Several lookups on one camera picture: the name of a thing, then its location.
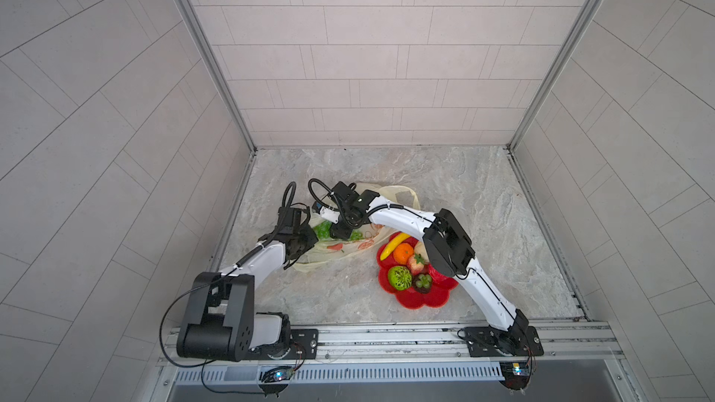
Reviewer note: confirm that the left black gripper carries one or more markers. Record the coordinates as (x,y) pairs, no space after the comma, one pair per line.
(310,238)

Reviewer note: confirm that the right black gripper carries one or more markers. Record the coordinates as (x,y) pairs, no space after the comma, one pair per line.
(339,229)

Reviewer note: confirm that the translucent yellowish plastic bag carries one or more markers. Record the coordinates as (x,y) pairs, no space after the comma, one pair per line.
(366,238)

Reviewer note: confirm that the green toy vegetable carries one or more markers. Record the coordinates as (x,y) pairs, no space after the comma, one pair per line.
(326,231)

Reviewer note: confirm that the yellow toy banana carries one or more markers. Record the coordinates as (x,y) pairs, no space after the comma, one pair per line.
(395,241)

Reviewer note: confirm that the orange toy fruit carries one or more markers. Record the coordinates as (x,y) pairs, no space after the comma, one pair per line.
(403,253)

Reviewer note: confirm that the pale beige toy fruit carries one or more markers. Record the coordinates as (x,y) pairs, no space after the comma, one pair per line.
(420,251)

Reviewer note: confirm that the toy strawberry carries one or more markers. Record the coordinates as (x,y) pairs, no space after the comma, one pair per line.
(416,264)

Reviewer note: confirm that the green toy apple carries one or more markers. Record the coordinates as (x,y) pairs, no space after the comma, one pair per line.
(400,278)

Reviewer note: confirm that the red flower-shaped plate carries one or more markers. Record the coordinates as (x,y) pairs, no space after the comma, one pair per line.
(410,298)

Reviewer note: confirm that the red toy fruit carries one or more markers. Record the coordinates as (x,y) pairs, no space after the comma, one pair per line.
(436,276)

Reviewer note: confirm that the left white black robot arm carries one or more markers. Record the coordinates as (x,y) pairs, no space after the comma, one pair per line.
(220,321)

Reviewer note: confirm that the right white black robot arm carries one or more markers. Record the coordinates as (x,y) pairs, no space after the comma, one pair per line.
(449,250)

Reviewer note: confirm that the left small circuit board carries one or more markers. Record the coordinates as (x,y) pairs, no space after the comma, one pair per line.
(281,374)

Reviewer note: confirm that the small circuit board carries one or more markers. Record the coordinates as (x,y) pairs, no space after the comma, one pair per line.
(517,375)
(281,374)

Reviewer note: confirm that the right small circuit board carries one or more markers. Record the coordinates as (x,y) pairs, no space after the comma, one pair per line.
(517,375)

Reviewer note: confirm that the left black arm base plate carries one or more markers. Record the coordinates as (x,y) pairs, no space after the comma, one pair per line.
(303,344)

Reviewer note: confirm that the aluminium mounting rail frame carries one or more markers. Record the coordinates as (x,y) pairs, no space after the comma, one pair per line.
(401,353)

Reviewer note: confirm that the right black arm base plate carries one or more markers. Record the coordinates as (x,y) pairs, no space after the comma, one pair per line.
(486,341)

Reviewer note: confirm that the left aluminium corner post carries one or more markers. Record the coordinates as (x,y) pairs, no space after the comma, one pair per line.
(204,48)

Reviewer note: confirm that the aluminium corner post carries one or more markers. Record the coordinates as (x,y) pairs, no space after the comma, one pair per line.
(586,15)
(204,48)

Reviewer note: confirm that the right aluminium corner post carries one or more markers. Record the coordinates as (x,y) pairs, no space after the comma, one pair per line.
(586,15)

